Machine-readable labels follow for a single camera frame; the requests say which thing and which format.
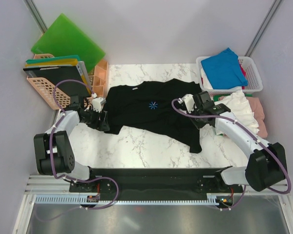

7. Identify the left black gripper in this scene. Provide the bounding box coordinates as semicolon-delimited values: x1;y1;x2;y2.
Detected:
81;106;109;132

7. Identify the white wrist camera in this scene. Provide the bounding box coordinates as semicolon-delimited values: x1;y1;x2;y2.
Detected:
91;93;106;113
178;94;195;113

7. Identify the yellow folder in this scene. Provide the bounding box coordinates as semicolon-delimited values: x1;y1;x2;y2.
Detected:
25;58;78;67

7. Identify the black t shirt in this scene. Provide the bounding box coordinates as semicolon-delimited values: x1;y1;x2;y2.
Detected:
104;78;203;154

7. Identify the green t shirt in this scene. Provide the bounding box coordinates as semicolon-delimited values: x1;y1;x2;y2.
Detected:
213;95;225;101

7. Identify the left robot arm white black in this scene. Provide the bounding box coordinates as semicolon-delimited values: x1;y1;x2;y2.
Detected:
34;95;109;192

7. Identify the white slotted cable duct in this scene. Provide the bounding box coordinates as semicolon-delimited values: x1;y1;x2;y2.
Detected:
35;195;219;206

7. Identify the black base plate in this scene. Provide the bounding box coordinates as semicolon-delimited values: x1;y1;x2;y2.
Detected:
69;168;243;200

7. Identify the blue folded t shirt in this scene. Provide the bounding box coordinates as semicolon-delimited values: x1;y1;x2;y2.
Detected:
201;48;248;90

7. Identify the orange file basket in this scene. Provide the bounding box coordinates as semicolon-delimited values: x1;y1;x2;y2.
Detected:
26;53;91;110

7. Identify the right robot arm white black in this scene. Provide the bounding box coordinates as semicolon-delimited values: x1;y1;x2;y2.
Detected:
182;92;291;192

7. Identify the white crumpled t shirt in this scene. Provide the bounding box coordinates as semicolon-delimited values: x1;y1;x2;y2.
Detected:
215;90;259;134

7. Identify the black folder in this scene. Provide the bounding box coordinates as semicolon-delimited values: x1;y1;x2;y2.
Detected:
23;66;91;98

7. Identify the pink t shirt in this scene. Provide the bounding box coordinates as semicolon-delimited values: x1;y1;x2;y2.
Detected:
246;97;268;138

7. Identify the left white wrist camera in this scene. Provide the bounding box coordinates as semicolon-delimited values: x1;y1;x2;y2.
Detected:
91;93;106;113

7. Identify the green plastic board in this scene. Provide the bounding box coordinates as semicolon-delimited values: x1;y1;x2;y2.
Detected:
31;13;105;71

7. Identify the teal folder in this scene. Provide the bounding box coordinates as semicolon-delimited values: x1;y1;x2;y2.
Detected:
25;54;81;64

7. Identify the red garment in basket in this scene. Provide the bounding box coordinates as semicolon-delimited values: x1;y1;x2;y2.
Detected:
238;63;248;90

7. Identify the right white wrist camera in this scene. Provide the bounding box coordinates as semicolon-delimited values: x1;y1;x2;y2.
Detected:
178;94;195;113

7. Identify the orange compartment organizer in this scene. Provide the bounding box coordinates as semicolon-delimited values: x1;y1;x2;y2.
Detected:
88;59;109;98

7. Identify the white laundry basket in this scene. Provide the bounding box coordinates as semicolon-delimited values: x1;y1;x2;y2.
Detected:
195;56;263;96

